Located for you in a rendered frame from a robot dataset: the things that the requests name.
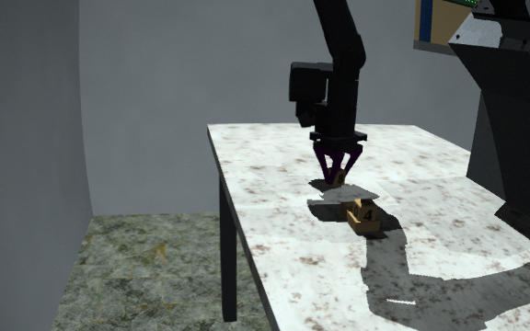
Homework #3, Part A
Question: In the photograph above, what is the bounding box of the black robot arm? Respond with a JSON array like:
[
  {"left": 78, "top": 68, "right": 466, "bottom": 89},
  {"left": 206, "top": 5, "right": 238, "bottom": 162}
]
[{"left": 289, "top": 0, "right": 530, "bottom": 135}]

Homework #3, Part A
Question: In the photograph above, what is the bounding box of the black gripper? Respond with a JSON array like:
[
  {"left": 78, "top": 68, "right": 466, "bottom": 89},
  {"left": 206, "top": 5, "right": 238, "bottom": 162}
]
[{"left": 309, "top": 104, "right": 367, "bottom": 185}]

